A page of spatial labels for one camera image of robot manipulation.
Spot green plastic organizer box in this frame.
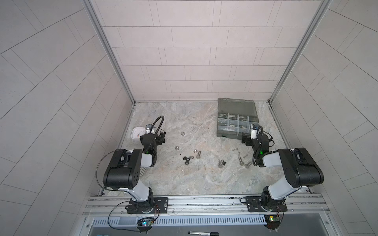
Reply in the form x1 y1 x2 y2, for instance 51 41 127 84
217 98 259 140

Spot thick silver hex bolt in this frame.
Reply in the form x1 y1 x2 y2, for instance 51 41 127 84
245 161 253 169

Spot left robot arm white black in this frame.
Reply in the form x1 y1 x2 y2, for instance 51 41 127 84
99 116 165 213

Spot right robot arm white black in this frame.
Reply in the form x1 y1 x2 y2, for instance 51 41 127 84
241 126 324 211

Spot black nut cluster left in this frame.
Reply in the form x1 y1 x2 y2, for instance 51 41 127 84
183 156 191 165

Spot white vent grille strip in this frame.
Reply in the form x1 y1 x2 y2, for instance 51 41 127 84
93 215 267 227

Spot left controller board green LED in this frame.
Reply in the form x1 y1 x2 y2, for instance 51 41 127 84
136 217 155 233

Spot right controller board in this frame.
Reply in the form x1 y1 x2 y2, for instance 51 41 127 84
264 215 281 230

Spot black marker pen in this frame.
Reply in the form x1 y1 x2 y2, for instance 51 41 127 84
188 231 219 236

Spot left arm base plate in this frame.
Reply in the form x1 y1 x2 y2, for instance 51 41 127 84
125 197 168 214

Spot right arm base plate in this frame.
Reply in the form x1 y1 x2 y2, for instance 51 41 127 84
240 196 287 212

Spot aluminium mounting rail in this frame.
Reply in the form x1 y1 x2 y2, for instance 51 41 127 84
81 193 330 217

